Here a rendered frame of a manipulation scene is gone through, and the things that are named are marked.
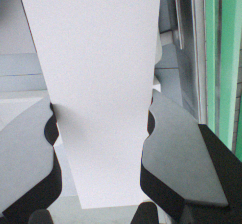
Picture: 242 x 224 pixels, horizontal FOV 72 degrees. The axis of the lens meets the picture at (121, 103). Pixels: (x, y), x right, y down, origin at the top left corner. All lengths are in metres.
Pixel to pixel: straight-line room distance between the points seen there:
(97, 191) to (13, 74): 0.44
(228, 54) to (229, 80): 0.04
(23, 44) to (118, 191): 0.41
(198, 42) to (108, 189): 0.30
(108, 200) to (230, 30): 0.26
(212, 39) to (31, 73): 0.44
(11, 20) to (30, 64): 0.11
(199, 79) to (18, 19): 0.43
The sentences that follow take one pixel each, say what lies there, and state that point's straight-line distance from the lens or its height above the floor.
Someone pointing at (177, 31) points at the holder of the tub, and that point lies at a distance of 0.43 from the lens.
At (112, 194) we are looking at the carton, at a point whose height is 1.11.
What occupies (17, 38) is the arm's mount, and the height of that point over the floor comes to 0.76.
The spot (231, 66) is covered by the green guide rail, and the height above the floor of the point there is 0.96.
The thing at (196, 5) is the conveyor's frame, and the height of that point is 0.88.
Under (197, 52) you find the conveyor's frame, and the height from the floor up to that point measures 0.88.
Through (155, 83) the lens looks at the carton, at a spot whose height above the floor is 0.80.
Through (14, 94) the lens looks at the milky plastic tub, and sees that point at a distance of 0.55.
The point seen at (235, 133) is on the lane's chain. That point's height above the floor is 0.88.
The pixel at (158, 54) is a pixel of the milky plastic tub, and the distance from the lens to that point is 0.38.
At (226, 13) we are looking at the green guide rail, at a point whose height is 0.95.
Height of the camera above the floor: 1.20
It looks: 58 degrees down
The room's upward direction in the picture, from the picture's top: 174 degrees clockwise
